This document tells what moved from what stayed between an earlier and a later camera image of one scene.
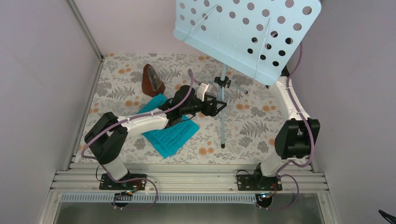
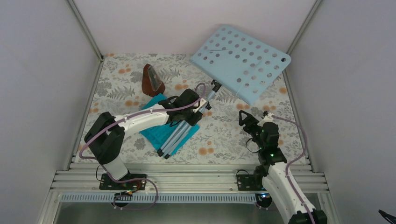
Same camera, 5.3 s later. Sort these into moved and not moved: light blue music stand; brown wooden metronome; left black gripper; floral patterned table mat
Moved: light blue music stand; left black gripper
Not moved: floral patterned table mat; brown wooden metronome
